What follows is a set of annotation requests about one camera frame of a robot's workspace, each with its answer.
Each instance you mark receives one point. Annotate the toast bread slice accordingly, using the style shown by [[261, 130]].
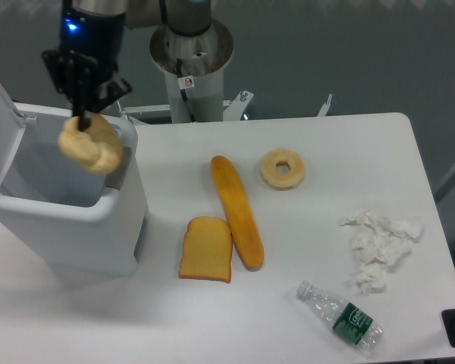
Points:
[[207, 250]]

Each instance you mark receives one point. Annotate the white trash can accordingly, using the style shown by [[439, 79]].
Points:
[[63, 213]]

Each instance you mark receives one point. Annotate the clear plastic water bottle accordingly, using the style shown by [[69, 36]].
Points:
[[341, 316]]

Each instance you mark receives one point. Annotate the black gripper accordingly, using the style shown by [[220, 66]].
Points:
[[88, 84]]

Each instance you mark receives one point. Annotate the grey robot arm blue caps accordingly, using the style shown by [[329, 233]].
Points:
[[95, 28]]

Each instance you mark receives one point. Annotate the crumpled white tissue paper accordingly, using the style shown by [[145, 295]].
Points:
[[379, 246]]

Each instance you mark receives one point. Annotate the ring donut bread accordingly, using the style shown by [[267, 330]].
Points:
[[282, 169]]

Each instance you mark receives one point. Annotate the round braided bread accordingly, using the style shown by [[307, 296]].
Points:
[[97, 149]]

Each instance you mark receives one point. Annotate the long baguette bread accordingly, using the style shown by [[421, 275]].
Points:
[[238, 212]]

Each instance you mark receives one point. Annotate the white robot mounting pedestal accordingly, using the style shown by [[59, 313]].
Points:
[[193, 69]]

